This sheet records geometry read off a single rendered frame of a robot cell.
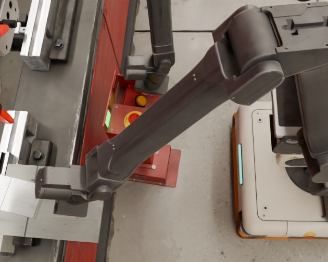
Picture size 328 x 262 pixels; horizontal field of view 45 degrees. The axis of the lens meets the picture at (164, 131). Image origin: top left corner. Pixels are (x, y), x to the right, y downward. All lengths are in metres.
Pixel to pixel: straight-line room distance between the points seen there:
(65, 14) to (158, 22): 0.47
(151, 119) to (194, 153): 1.50
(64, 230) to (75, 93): 0.44
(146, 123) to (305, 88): 0.23
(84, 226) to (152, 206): 1.02
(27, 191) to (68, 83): 0.39
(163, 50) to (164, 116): 0.50
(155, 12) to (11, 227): 0.63
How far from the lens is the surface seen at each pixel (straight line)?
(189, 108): 0.55
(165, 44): 1.05
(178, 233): 2.01
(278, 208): 1.79
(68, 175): 0.76
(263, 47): 0.48
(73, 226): 1.04
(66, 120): 1.24
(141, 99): 1.39
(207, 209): 2.03
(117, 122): 1.31
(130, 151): 0.64
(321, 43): 0.50
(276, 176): 1.82
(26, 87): 1.33
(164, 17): 0.99
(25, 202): 1.08
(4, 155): 1.14
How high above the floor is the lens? 2.00
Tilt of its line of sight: 71 degrees down
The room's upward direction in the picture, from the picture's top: 4 degrees counter-clockwise
